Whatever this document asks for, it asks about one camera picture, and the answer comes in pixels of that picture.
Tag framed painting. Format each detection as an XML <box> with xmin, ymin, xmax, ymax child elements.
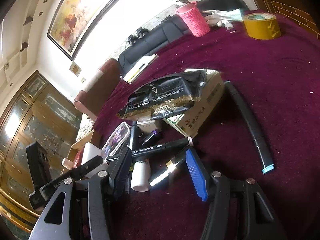
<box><xmin>47</xmin><ymin>0</ymin><xmax>117</xmax><ymax>60</ymax></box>

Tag purple velvet tablecloth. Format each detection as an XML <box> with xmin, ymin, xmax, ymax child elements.
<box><xmin>94</xmin><ymin>17</ymin><xmax>319</xmax><ymax>239</ymax></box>

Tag small white box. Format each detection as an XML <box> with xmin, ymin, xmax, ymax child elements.
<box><xmin>137</xmin><ymin>120</ymin><xmax>162</xmax><ymax>134</ymax></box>

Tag cardboard tray box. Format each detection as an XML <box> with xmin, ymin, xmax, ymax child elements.
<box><xmin>71</xmin><ymin>130</ymin><xmax>94</xmax><ymax>150</ymax></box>

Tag wooden glass door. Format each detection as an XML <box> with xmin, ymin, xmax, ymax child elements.
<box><xmin>1</xmin><ymin>70</ymin><xmax>81</xmax><ymax>239</ymax></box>

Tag brown armchair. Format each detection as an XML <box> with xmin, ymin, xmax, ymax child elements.
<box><xmin>73</xmin><ymin>58</ymin><xmax>120</xmax><ymax>122</ymax></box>

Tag black clips on sofa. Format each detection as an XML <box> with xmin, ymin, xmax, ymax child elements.
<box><xmin>127</xmin><ymin>27</ymin><xmax>149</xmax><ymax>46</ymax></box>

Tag notebook with pen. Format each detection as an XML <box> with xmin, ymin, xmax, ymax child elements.
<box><xmin>123</xmin><ymin>54</ymin><xmax>158</xmax><ymax>84</ymax></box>

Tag pink knitted bottle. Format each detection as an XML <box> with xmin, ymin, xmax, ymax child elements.
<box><xmin>176</xmin><ymin>1</ymin><xmax>210</xmax><ymax>37</ymax></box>

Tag white green medicine box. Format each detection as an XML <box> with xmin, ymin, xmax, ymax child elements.
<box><xmin>163</xmin><ymin>69</ymin><xmax>225</xmax><ymax>138</ymax></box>

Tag black leather sofa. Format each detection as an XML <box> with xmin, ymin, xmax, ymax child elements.
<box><xmin>118</xmin><ymin>0</ymin><xmax>249</xmax><ymax>77</ymax></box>

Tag red snack packet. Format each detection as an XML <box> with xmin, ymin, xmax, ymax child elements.
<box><xmin>73</xmin><ymin>150</ymin><xmax>83</xmax><ymax>168</ymax></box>

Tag black marker white cap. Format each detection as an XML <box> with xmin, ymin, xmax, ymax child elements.
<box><xmin>105</xmin><ymin>137</ymin><xmax>194</xmax><ymax>163</ymax></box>

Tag black gold snack packet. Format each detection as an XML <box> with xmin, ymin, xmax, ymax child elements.
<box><xmin>117</xmin><ymin>69</ymin><xmax>207</xmax><ymax>121</ymax></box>

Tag cartoon clear pouch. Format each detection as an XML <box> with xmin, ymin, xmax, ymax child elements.
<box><xmin>101</xmin><ymin>121</ymin><xmax>131</xmax><ymax>159</ymax></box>

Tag white gloves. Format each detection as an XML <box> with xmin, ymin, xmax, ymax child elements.
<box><xmin>202</xmin><ymin>9</ymin><xmax>244</xmax><ymax>30</ymax></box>

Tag white small bottle orange cap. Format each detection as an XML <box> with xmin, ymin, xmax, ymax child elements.
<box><xmin>62</xmin><ymin>158</ymin><xmax>74</xmax><ymax>170</ymax></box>

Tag black marker blue cap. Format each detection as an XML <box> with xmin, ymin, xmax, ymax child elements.
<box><xmin>224</xmin><ymin>81</ymin><xmax>274</xmax><ymax>174</ymax></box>

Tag floral blanket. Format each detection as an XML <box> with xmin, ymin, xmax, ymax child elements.
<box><xmin>76</xmin><ymin>114</ymin><xmax>94</xmax><ymax>141</ymax></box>

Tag wooden cabinet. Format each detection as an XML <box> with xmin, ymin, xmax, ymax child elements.
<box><xmin>254</xmin><ymin>0</ymin><xmax>319</xmax><ymax>40</ymax></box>

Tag white pill bottle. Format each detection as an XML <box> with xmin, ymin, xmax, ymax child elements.
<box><xmin>131</xmin><ymin>159</ymin><xmax>151</xmax><ymax>192</ymax></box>

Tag black marker purple cap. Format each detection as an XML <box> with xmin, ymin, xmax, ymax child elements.
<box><xmin>140</xmin><ymin>129</ymin><xmax>161</xmax><ymax>148</ymax></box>

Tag black silver lipstick tube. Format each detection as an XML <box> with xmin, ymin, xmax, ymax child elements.
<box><xmin>149</xmin><ymin>146</ymin><xmax>190</xmax><ymax>188</ymax></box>

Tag yellow tape roll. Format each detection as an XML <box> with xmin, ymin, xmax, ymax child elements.
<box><xmin>243</xmin><ymin>12</ymin><xmax>281</xmax><ymax>40</ymax></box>

